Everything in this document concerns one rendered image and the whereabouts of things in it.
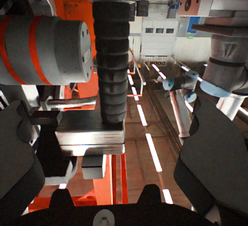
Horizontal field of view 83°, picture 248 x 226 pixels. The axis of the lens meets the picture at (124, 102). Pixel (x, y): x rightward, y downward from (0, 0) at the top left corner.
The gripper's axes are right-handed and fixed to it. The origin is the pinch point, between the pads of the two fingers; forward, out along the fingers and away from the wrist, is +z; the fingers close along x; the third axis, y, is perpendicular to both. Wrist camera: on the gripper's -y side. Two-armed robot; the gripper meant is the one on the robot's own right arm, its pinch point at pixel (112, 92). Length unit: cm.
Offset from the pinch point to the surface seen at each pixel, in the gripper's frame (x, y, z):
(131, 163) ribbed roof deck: 65, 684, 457
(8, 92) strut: -25.2, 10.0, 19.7
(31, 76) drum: -16.2, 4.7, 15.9
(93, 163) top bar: -3.2, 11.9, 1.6
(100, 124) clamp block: -2.0, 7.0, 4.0
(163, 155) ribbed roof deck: 254, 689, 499
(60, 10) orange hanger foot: -23, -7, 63
